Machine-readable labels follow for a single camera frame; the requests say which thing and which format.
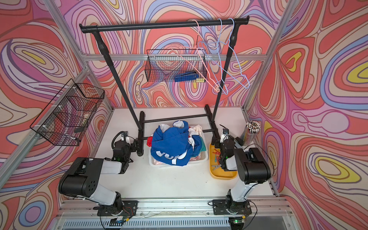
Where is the white grey clothespin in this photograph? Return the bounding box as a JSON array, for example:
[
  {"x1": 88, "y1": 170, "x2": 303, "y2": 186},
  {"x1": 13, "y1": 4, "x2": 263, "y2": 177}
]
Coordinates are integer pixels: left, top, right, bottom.
[{"x1": 211, "y1": 165, "x2": 221, "y2": 170}]

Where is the pink printed jacket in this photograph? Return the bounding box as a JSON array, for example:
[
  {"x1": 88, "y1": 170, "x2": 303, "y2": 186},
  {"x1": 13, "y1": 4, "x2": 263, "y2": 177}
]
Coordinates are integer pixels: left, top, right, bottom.
[{"x1": 188, "y1": 125, "x2": 203, "y2": 137}]

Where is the blue red white jacket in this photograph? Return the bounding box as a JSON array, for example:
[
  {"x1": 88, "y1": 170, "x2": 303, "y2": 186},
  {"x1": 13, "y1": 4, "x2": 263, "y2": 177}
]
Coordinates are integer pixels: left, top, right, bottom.
[{"x1": 147, "y1": 120, "x2": 202, "y2": 166}]

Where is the light blue hanger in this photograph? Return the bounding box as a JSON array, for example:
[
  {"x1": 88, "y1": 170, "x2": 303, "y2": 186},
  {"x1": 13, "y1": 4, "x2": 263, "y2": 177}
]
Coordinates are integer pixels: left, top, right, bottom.
[{"x1": 194, "y1": 19, "x2": 229, "y2": 95}]

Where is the green jacket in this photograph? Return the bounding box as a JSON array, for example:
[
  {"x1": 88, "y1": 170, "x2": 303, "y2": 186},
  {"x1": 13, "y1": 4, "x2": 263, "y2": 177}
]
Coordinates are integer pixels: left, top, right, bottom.
[{"x1": 200, "y1": 139, "x2": 206, "y2": 152}]

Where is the pink hanger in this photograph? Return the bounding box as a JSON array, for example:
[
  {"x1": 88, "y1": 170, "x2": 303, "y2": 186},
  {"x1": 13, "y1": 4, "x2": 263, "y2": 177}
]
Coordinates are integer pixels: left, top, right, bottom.
[{"x1": 170, "y1": 19, "x2": 220, "y2": 93}]

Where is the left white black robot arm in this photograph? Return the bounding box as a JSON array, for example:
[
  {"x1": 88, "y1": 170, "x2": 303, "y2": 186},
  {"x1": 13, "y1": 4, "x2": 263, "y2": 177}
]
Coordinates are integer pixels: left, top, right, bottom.
[{"x1": 58, "y1": 131, "x2": 142, "y2": 219}]

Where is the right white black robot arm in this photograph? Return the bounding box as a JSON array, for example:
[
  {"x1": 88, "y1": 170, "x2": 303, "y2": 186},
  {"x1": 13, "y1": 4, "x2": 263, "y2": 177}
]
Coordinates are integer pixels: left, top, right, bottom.
[{"x1": 211, "y1": 139, "x2": 272, "y2": 216}]

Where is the grey stapler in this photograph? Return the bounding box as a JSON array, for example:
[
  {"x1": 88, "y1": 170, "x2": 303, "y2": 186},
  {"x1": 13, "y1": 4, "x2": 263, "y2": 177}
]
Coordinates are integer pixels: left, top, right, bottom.
[{"x1": 234, "y1": 137, "x2": 244, "y2": 146}]

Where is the white perforated plastic basket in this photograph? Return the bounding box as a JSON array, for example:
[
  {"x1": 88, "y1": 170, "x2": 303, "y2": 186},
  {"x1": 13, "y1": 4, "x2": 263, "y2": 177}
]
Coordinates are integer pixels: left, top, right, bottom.
[{"x1": 148, "y1": 131, "x2": 209, "y2": 168}]

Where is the yellow plastic tray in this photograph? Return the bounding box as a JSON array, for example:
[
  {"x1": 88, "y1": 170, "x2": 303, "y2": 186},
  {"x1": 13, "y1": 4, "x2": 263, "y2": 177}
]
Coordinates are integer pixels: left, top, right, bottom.
[{"x1": 209, "y1": 144, "x2": 237, "y2": 180}]

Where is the black clothes rack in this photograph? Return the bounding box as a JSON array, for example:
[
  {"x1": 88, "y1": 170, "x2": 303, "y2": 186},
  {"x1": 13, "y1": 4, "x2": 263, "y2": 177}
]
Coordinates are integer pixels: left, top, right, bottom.
[{"x1": 79, "y1": 16, "x2": 250, "y2": 156}]

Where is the cup of coloured pencils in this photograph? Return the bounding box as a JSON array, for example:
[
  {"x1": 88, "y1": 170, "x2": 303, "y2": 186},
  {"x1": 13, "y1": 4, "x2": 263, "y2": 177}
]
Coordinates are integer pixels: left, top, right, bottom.
[{"x1": 244, "y1": 120, "x2": 261, "y2": 145}]

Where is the blue brush in basket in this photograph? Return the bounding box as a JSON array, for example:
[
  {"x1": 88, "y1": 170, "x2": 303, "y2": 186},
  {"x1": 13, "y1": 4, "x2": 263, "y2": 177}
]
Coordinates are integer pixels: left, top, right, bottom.
[{"x1": 174, "y1": 72, "x2": 199, "y2": 82}]

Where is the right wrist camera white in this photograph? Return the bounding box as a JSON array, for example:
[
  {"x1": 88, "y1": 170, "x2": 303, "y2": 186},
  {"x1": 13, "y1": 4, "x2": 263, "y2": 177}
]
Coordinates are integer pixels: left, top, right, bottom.
[{"x1": 220, "y1": 128, "x2": 229, "y2": 143}]

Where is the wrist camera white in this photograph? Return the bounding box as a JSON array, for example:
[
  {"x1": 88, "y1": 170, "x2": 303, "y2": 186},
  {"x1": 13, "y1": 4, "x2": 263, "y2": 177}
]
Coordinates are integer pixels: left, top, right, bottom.
[
  {"x1": 120, "y1": 131, "x2": 130, "y2": 143},
  {"x1": 220, "y1": 128, "x2": 229, "y2": 143}
]

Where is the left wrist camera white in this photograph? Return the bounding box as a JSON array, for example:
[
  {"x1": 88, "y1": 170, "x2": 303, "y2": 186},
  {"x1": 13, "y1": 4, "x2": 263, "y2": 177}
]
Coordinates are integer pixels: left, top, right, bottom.
[{"x1": 120, "y1": 131, "x2": 130, "y2": 143}]

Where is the black wire basket left wall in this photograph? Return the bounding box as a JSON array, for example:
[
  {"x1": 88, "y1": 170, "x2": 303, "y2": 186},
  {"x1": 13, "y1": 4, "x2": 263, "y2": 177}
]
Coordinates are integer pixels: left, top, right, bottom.
[{"x1": 30, "y1": 80, "x2": 105, "y2": 146}]

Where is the black wire basket wall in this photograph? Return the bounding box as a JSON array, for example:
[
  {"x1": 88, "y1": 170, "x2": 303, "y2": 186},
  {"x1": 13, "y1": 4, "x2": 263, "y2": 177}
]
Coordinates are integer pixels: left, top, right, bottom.
[
  {"x1": 30, "y1": 80, "x2": 105, "y2": 146},
  {"x1": 145, "y1": 48, "x2": 208, "y2": 82}
]

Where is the black wire basket back wall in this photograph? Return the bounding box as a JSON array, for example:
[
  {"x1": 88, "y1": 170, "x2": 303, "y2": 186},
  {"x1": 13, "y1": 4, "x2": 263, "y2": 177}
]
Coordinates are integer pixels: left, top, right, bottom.
[{"x1": 145, "y1": 48, "x2": 208, "y2": 82}]

